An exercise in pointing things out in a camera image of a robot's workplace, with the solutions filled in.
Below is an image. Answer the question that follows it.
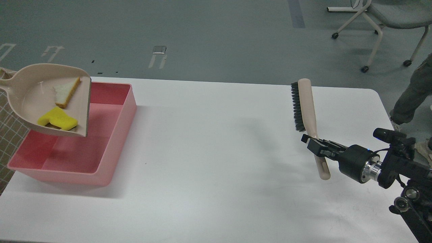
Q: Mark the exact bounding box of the silver floor socket plate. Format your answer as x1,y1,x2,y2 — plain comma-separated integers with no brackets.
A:
152,46,167,55

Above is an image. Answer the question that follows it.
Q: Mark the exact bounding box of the person leg with shoe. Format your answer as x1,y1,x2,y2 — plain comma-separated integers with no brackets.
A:
389,54,432,131

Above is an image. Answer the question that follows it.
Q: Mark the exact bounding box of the grey office chair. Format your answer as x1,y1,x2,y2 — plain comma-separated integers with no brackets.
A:
331,0,432,73

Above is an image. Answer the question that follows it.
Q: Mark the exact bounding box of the beige hand brush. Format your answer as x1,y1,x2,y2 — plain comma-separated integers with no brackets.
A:
291,78,331,181

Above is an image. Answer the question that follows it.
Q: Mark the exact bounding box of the beige plastic dustpan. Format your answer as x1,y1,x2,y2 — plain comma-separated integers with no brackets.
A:
1,63,91,137

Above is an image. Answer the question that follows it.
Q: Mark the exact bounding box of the yellow sponge piece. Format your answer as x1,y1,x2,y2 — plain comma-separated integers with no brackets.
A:
37,106,78,131

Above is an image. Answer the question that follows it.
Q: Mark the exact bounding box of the white desk base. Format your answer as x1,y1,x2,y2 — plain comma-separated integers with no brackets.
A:
326,0,366,12

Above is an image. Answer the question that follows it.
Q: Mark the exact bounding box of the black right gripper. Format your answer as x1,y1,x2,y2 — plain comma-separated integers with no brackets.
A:
301,134,380,184

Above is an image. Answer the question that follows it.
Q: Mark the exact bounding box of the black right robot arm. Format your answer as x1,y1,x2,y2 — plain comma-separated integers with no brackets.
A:
301,128,432,243

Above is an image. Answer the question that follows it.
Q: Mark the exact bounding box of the bread slice piece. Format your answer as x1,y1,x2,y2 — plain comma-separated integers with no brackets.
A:
53,77,81,109

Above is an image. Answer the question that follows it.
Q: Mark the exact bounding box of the pink plastic bin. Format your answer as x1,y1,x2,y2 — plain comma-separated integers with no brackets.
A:
7,82,136,186

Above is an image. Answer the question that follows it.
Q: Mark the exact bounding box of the beige checkered cloth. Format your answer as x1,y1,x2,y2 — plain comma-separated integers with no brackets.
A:
0,90,28,194

